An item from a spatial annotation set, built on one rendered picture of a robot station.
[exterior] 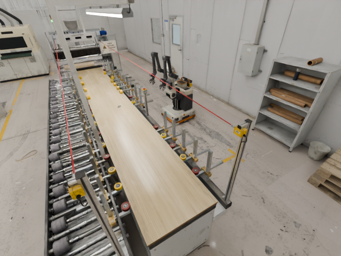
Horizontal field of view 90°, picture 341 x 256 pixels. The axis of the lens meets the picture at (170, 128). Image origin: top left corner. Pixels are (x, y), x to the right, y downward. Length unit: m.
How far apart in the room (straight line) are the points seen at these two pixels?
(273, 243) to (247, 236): 0.29
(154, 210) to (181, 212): 0.24
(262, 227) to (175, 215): 1.47
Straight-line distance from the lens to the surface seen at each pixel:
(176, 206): 1.71
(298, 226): 3.06
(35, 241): 3.13
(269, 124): 4.48
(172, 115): 4.08
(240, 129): 1.30
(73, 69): 1.89
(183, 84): 4.07
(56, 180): 2.40
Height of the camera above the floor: 2.39
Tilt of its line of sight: 35 degrees down
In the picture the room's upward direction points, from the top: 2 degrees counter-clockwise
